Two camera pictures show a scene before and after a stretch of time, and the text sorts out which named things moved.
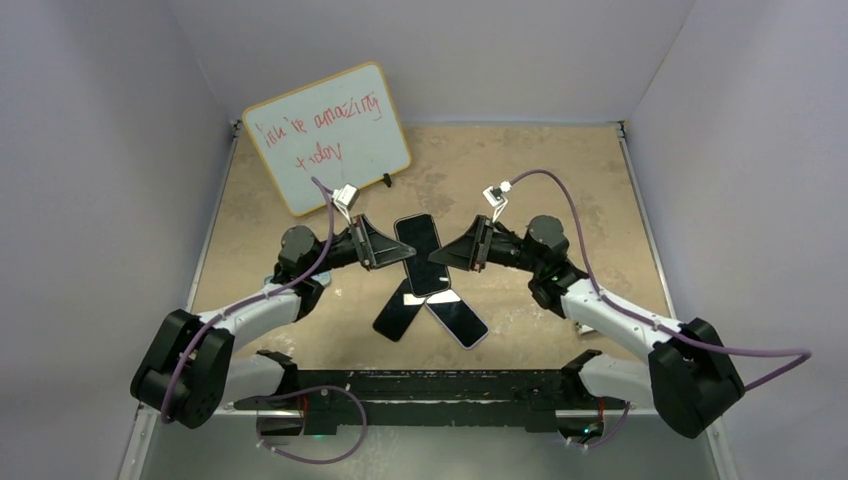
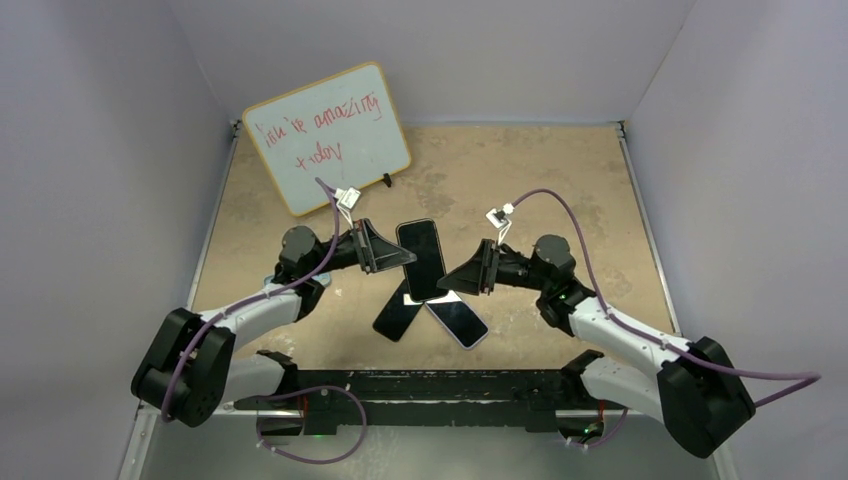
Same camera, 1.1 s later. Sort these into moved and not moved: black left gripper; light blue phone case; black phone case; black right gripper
Moved: black right gripper
Not moved: black phone case; black left gripper; light blue phone case
